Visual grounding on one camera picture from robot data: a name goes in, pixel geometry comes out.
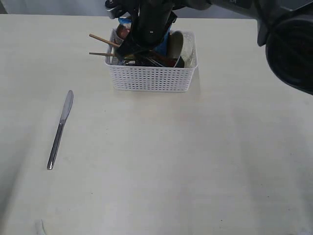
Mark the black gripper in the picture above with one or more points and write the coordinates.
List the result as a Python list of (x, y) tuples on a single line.
[(150, 22)]

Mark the silver table knife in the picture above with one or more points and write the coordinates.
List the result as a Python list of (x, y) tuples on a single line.
[(65, 113)]

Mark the silver fork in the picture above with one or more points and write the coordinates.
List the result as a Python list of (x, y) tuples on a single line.
[(141, 61)]

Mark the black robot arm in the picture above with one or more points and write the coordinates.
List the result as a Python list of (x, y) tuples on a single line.
[(285, 29)]

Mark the blue chips bag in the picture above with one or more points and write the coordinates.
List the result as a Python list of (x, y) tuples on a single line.
[(161, 49)]

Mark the brown wooden plate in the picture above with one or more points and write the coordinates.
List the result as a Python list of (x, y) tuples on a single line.
[(123, 30)]

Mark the grey ceramic bowl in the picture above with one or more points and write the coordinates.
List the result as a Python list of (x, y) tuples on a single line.
[(180, 48)]

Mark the upper wooden chopstick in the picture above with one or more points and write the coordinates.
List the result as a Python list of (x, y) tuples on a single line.
[(104, 40)]

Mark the wooden chopstick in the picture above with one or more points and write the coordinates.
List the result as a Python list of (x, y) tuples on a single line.
[(104, 40), (102, 54)]

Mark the white plastic woven basket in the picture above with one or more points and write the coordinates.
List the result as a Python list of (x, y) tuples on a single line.
[(156, 79)]

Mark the lower wooden chopstick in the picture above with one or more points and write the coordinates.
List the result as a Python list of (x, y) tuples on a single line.
[(102, 54)]

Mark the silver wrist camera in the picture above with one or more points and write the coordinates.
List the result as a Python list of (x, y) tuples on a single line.
[(116, 9)]

